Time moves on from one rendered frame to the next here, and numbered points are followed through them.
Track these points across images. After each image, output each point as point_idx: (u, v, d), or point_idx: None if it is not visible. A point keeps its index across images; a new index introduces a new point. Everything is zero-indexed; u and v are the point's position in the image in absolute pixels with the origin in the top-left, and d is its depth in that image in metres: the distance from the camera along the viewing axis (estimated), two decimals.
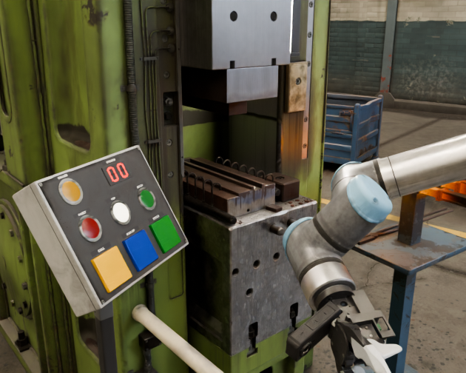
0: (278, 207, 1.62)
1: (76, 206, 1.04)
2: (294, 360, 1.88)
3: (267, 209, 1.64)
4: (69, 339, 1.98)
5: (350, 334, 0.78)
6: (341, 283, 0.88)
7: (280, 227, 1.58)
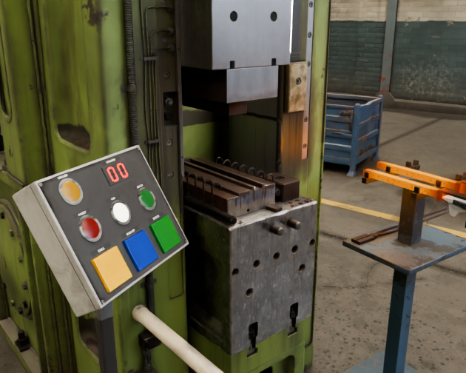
0: (278, 207, 1.62)
1: (76, 206, 1.04)
2: (294, 360, 1.88)
3: (267, 209, 1.64)
4: (69, 339, 1.98)
5: (465, 203, 1.53)
6: None
7: (280, 227, 1.58)
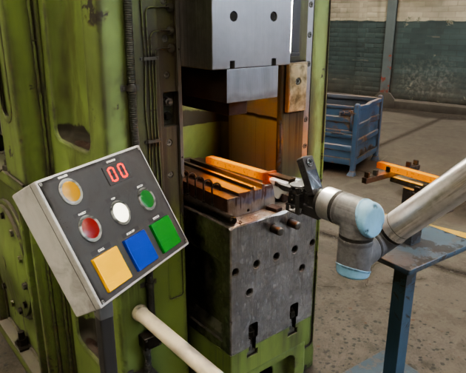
0: (278, 207, 1.62)
1: (76, 206, 1.04)
2: (294, 360, 1.88)
3: (267, 209, 1.64)
4: (69, 339, 1.98)
5: (285, 184, 1.46)
6: (317, 208, 1.38)
7: (280, 227, 1.58)
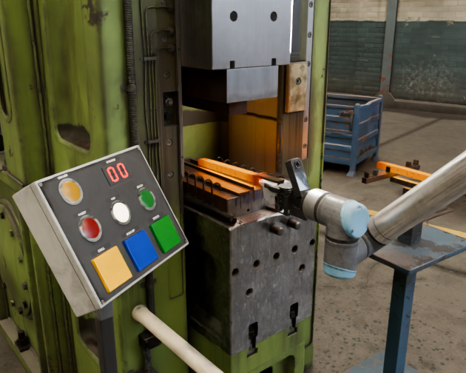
0: (278, 207, 1.62)
1: (76, 206, 1.04)
2: (294, 360, 1.88)
3: (267, 209, 1.64)
4: (69, 339, 1.98)
5: (274, 186, 1.50)
6: (305, 209, 1.42)
7: (280, 227, 1.58)
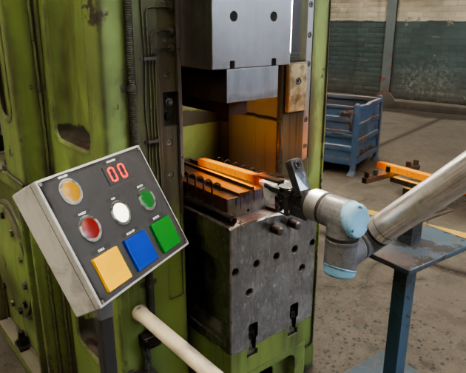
0: (278, 207, 1.62)
1: (76, 206, 1.04)
2: (294, 360, 1.88)
3: (267, 209, 1.64)
4: (69, 339, 1.98)
5: (274, 186, 1.50)
6: (305, 209, 1.42)
7: (280, 227, 1.58)
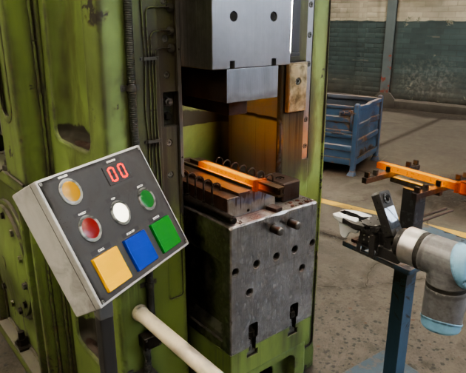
0: (278, 207, 1.62)
1: (76, 206, 1.04)
2: (294, 360, 1.88)
3: (267, 209, 1.64)
4: (69, 339, 1.98)
5: (356, 222, 1.28)
6: (398, 251, 1.20)
7: (280, 227, 1.58)
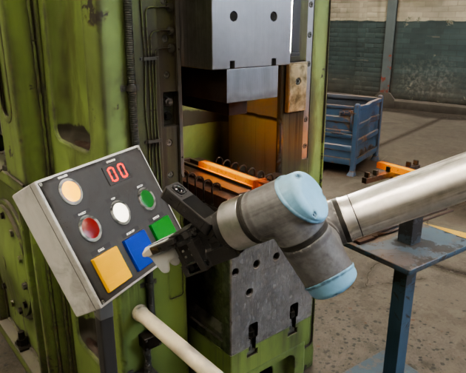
0: None
1: (76, 206, 1.04)
2: (294, 360, 1.88)
3: None
4: (69, 339, 1.98)
5: (163, 241, 0.93)
6: (226, 237, 0.87)
7: None
